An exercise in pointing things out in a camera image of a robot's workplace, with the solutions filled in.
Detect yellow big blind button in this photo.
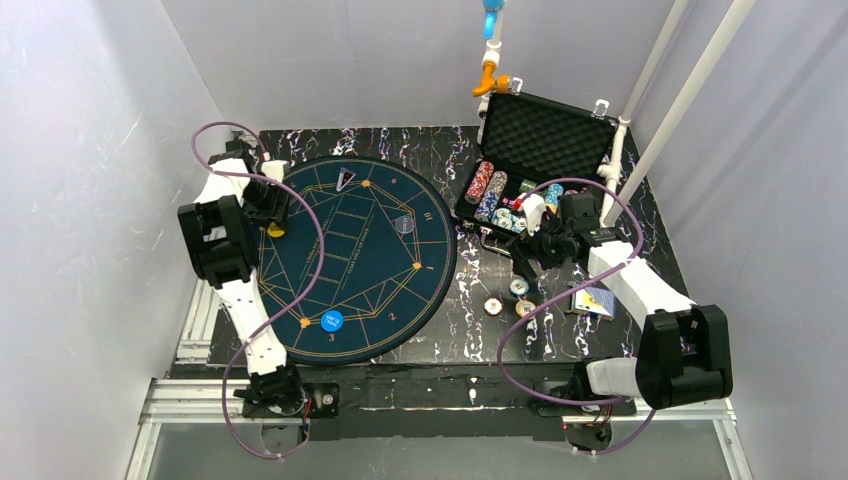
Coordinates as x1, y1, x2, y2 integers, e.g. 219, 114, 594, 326
266, 224, 286, 239

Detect light blue poker chip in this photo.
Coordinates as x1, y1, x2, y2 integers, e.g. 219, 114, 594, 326
509, 277, 530, 297

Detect orange poker chip stack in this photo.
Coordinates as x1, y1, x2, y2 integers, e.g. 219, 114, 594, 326
515, 299, 537, 319

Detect red white poker chip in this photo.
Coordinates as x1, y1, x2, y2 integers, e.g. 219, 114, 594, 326
483, 297, 504, 317

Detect blue small blind button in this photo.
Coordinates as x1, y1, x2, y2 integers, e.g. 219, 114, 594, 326
320, 310, 345, 333

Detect clear dealer button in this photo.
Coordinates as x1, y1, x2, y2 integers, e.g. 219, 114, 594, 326
393, 214, 416, 236

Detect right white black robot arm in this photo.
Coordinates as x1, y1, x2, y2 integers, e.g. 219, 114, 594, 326
507, 192, 733, 410

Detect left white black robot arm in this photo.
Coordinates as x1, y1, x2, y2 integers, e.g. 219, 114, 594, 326
177, 140, 303, 407

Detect light blue chip row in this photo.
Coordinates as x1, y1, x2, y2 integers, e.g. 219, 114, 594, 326
544, 184, 564, 214

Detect green chip row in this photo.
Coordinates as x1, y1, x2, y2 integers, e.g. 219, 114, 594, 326
519, 179, 537, 195

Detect loose light blue chips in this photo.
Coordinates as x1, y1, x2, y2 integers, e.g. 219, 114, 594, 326
492, 208, 527, 233

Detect playing card deck box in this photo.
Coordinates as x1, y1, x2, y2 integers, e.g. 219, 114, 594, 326
571, 286, 617, 320

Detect black poker chip case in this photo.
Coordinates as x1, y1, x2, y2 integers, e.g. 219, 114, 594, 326
479, 92, 618, 199

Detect red white chip row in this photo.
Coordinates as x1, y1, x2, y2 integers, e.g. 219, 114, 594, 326
464, 160, 494, 204

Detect round dark blue poker mat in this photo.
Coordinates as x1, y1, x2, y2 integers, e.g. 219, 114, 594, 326
256, 156, 457, 366

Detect orange pipe clamp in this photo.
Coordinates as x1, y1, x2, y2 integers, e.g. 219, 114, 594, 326
472, 60, 512, 97

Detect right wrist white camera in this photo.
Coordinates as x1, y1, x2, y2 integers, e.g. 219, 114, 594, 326
520, 193, 547, 236

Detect white pvc pipe frame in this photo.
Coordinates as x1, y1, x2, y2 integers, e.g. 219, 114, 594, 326
600, 1, 755, 226

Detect chrome case handle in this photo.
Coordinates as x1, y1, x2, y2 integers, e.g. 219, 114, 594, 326
478, 226, 514, 258

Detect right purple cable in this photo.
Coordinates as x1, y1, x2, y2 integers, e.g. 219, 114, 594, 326
496, 178, 657, 458

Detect aluminium rail left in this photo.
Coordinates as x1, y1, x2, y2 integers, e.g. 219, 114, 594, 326
174, 280, 239, 368

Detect aluminium rail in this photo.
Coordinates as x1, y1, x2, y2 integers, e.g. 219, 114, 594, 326
126, 372, 752, 479
174, 280, 239, 368

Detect aluminium rail front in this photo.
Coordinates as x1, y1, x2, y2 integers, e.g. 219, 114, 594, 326
126, 372, 752, 479

